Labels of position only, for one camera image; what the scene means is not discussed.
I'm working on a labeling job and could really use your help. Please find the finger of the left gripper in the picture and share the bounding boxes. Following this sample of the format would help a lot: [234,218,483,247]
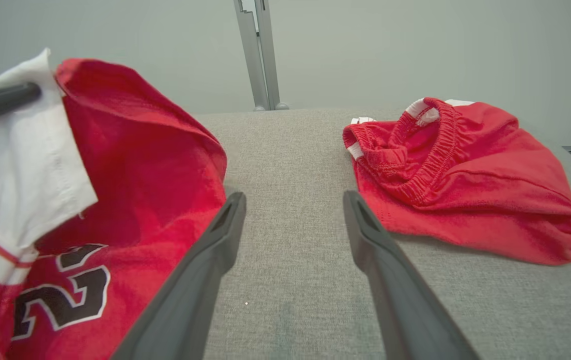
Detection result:
[0,82,42,132]

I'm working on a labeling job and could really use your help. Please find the red and white jersey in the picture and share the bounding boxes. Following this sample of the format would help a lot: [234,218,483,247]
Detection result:
[0,48,228,360]

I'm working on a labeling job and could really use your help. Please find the grey metal post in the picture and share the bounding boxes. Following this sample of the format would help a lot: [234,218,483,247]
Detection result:
[232,0,291,112]

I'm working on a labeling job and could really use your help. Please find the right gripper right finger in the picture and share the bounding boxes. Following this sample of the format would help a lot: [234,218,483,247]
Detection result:
[342,190,482,360]

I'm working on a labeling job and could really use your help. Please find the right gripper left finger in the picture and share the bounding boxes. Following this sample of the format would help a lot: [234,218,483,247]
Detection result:
[110,191,248,360]

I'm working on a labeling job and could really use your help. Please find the red shorts with white trim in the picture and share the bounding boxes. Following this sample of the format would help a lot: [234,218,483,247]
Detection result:
[342,97,571,266]

